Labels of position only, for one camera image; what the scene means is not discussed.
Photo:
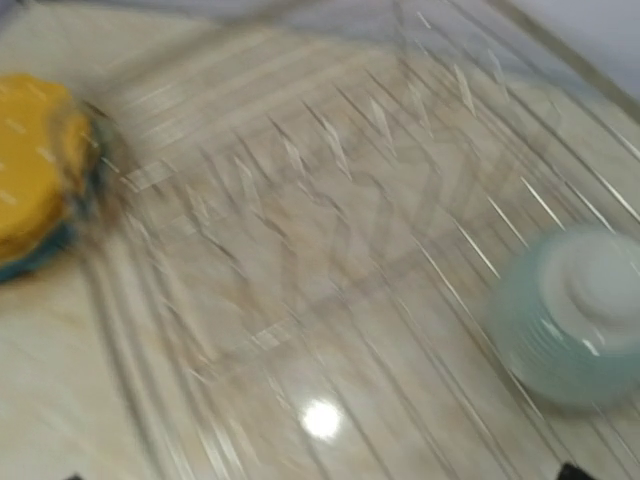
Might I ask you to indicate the blue polka dot plate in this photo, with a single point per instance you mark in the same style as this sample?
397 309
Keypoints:
63 233

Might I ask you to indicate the metal wire dish rack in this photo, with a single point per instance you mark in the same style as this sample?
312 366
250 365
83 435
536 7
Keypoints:
294 276

